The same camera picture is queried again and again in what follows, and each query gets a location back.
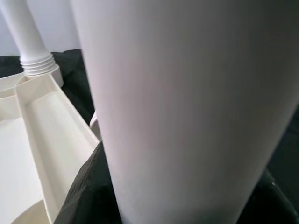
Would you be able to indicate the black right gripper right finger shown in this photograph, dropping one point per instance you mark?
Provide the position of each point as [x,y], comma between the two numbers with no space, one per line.
[268,205]

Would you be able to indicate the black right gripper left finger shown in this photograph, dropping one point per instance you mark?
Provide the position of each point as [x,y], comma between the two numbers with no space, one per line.
[88,186]

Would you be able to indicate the black fabric table cover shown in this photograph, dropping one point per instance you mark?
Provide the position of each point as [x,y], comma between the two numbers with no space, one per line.
[74,77]

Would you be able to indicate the white plastic table top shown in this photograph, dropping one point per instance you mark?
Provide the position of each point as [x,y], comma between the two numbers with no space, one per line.
[35,140]

